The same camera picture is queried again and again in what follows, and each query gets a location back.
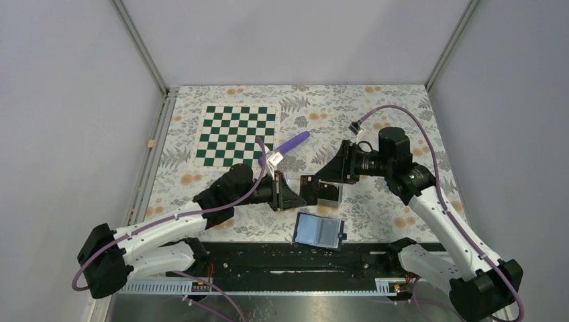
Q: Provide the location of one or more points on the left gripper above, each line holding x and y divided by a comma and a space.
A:
284, 197

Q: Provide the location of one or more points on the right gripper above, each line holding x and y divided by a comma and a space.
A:
343, 166

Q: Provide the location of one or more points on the clear plastic card box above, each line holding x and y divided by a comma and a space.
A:
330, 194

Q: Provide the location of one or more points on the blue leather card holder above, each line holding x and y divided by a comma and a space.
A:
319, 232

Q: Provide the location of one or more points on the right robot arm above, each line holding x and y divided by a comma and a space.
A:
477, 280

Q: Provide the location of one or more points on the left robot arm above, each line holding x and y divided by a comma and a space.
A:
109, 258

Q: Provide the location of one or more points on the purple cylindrical tube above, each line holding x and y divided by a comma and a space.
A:
285, 147

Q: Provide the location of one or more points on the floral tablecloth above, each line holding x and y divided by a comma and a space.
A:
370, 212

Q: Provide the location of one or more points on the green white chessboard mat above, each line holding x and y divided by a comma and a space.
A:
226, 135

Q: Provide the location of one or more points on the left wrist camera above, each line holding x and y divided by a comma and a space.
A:
273, 158

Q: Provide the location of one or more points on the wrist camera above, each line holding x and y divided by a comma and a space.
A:
356, 128
273, 158

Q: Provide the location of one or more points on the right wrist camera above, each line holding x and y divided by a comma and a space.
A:
356, 128

